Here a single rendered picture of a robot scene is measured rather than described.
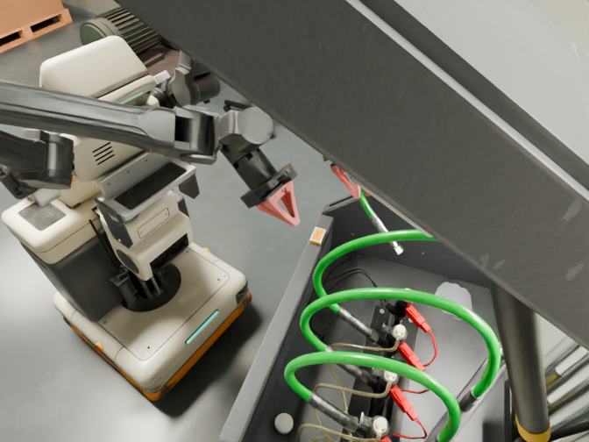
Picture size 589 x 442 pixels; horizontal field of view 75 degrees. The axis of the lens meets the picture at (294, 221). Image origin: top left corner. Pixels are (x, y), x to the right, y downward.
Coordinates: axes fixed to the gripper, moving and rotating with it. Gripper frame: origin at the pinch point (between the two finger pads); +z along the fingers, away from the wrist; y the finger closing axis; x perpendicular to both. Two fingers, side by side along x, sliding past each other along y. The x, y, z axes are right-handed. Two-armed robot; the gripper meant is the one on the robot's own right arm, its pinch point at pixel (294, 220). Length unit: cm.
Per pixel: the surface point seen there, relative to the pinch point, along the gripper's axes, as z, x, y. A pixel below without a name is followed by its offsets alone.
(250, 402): 23.6, -23.1, -16.3
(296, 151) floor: 10, 154, -165
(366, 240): 4.4, -4.9, 18.2
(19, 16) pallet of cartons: -268, 154, -402
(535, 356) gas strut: 1, -26, 46
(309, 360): 10.2, -21.2, 14.5
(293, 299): 19.0, 0.6, -21.0
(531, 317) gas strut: -3, -26, 48
